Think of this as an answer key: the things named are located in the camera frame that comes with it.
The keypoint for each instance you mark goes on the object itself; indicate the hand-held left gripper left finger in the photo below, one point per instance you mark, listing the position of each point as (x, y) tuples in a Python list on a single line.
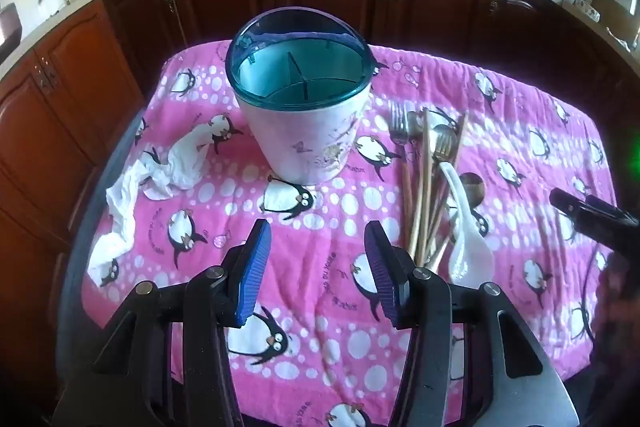
[(255, 267)]

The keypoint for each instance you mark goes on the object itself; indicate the pink penguin blanket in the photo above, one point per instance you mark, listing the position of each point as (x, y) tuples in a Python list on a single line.
[(320, 257)]

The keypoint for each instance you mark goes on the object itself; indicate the white crumpled cloth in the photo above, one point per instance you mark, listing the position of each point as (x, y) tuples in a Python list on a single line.
[(175, 162)]

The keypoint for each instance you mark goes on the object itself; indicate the wooden cutting board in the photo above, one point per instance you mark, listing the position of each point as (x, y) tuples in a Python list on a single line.
[(617, 14)]

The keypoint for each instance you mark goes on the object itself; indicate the white power strip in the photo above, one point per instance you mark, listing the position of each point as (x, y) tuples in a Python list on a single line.
[(586, 9)]

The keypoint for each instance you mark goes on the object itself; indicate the white ceramic soup spoon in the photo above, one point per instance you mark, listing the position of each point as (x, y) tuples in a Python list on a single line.
[(470, 252)]

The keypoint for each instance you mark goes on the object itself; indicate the white teal-rimmed utensil holder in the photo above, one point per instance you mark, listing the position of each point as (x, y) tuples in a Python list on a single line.
[(300, 132)]

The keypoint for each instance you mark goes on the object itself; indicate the brown wooden spoon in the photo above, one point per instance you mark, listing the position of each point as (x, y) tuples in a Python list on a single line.
[(474, 187)]

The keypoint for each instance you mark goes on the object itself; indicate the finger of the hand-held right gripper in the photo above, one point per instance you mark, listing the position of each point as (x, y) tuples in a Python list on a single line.
[(595, 217)]

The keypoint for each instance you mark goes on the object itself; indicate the dark round appliance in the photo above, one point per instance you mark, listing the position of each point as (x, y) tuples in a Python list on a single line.
[(10, 27)]

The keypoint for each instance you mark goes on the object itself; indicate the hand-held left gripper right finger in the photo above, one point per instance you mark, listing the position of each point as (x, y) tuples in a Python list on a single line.
[(382, 272)]

